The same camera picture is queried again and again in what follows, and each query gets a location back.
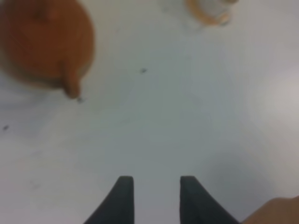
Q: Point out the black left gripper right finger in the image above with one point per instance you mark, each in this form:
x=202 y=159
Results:
x=197 y=206

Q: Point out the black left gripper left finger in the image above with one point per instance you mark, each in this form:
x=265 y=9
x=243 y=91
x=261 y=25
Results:
x=118 y=206

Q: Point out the brown clay teapot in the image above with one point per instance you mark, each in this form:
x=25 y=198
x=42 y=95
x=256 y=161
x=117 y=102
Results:
x=48 y=41

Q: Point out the far round wooden coaster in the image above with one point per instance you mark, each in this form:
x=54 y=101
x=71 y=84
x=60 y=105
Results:
x=211 y=12

